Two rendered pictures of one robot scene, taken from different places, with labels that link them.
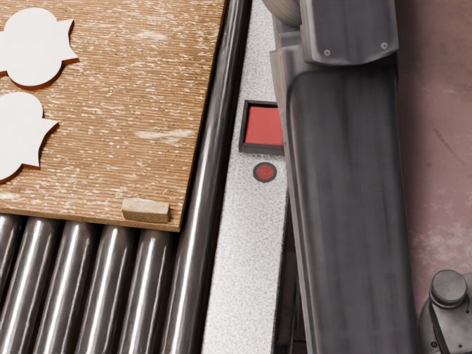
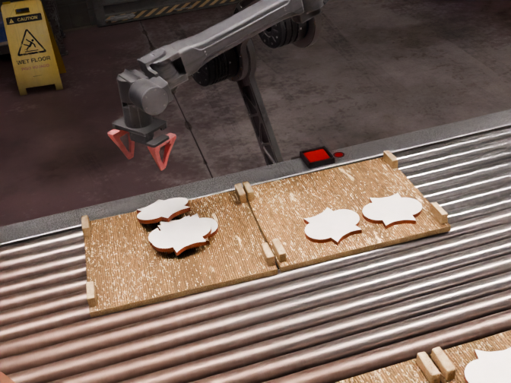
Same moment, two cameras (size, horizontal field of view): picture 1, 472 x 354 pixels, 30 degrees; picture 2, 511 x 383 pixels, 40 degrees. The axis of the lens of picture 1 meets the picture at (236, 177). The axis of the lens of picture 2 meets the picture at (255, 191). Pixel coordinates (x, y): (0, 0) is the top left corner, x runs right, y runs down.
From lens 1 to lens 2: 2.08 m
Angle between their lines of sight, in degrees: 74
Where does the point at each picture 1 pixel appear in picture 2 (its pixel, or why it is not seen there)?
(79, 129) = (366, 195)
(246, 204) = (358, 153)
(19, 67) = (350, 221)
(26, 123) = (379, 204)
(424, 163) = not seen: hidden behind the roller
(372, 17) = not seen: outside the picture
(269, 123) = (316, 155)
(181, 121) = (335, 172)
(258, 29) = (260, 179)
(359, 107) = not seen: outside the picture
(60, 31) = (315, 219)
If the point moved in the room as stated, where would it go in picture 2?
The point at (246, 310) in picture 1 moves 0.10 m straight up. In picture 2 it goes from (402, 140) to (403, 109)
